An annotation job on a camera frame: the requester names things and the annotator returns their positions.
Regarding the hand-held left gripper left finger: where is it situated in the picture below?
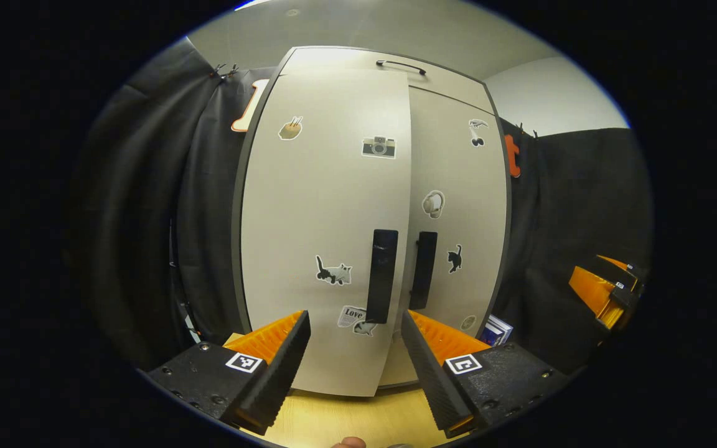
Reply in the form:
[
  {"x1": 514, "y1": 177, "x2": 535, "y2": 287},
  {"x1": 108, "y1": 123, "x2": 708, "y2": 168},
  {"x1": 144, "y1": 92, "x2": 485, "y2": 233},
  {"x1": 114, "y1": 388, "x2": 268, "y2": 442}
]
[{"x1": 146, "y1": 310, "x2": 311, "y2": 436}]

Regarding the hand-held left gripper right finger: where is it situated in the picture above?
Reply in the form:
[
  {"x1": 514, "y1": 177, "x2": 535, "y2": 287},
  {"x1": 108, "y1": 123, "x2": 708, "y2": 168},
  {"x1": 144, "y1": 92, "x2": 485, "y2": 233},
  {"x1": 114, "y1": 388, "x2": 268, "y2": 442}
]
[{"x1": 401, "y1": 310, "x2": 571, "y2": 439}]

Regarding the white cabinet door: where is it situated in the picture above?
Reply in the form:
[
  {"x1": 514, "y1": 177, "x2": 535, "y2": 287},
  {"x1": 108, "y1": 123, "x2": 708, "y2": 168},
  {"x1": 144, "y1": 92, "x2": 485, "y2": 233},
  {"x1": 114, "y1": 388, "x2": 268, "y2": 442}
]
[
  {"x1": 378, "y1": 86, "x2": 512, "y2": 388},
  {"x1": 239, "y1": 67, "x2": 413, "y2": 398}
]

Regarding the dark grey cabinet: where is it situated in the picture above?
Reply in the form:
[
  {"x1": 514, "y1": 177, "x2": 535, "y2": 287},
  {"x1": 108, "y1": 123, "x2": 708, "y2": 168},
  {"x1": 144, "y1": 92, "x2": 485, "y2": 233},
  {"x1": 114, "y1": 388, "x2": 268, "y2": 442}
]
[{"x1": 231, "y1": 45, "x2": 515, "y2": 340}]

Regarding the white cabinet drawer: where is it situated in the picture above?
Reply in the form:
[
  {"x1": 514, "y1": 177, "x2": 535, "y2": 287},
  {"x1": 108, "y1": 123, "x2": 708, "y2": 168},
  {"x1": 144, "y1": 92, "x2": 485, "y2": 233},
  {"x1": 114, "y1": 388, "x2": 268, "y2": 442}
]
[{"x1": 278, "y1": 47, "x2": 495, "y2": 116}]

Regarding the blue and white box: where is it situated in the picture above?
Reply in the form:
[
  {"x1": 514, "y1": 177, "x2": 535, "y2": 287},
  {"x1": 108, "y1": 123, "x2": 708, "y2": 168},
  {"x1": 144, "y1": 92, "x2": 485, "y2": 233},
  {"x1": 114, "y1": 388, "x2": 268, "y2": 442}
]
[{"x1": 480, "y1": 314, "x2": 513, "y2": 347}]

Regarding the black door handle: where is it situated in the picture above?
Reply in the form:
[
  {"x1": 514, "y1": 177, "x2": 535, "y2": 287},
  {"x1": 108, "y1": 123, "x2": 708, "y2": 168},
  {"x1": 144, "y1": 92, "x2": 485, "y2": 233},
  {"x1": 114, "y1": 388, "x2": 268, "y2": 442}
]
[
  {"x1": 410, "y1": 231, "x2": 439, "y2": 310},
  {"x1": 366, "y1": 229, "x2": 400, "y2": 324}
]

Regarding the black drawer handle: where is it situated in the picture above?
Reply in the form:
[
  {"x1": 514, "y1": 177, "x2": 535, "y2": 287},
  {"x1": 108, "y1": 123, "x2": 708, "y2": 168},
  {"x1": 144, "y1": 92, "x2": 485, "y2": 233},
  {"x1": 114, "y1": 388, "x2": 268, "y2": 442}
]
[{"x1": 376, "y1": 60, "x2": 428, "y2": 77}]

